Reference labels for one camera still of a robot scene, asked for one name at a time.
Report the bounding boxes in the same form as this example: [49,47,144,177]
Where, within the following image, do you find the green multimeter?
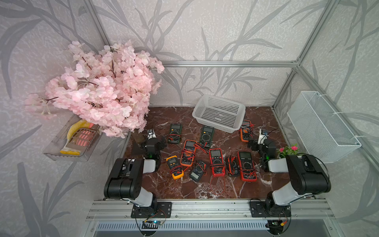
[167,123,182,144]
[199,125,215,149]

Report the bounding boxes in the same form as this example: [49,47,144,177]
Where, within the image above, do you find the orange black multimeter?
[239,119,254,143]

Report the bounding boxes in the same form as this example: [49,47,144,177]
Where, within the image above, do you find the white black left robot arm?
[104,135,166,210]

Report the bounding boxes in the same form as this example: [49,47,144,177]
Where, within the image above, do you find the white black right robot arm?
[248,138,331,212]

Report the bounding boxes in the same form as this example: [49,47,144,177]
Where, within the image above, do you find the large red multimeter right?
[238,151,257,182]

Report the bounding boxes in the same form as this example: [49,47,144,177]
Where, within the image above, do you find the small yellow multimeter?
[166,156,184,180]

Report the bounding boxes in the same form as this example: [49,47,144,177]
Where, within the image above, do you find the orange Victor multimeter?
[180,140,196,167]

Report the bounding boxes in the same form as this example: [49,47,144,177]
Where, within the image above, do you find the small black red multimeter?
[225,156,239,177]

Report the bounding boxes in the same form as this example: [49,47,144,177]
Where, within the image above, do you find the small dark grey multimeter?
[189,161,206,182]

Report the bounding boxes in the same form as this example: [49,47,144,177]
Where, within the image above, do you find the white plastic perforated basket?
[192,95,246,133]

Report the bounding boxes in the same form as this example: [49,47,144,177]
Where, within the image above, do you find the small potted pink flowers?
[279,144,299,158]

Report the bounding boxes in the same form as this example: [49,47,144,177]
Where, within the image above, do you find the pink cherry blossom tree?
[24,41,164,138]

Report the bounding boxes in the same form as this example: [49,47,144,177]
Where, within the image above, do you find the yellow item on shelf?
[67,119,90,141]

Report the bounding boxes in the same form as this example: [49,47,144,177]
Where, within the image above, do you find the tree trunk base plate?
[131,132,146,156]

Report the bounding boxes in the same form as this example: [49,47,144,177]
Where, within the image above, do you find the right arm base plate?
[249,200,291,218]

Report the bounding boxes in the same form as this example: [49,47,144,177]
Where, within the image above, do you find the white wire mesh wall basket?
[287,91,361,164]

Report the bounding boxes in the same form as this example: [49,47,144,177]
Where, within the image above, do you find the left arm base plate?
[131,201,172,218]

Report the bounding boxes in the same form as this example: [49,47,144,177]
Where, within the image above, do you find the clear acrylic wall shelf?
[43,115,101,162]

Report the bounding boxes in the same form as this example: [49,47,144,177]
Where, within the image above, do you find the aluminium front rail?
[86,198,335,221]

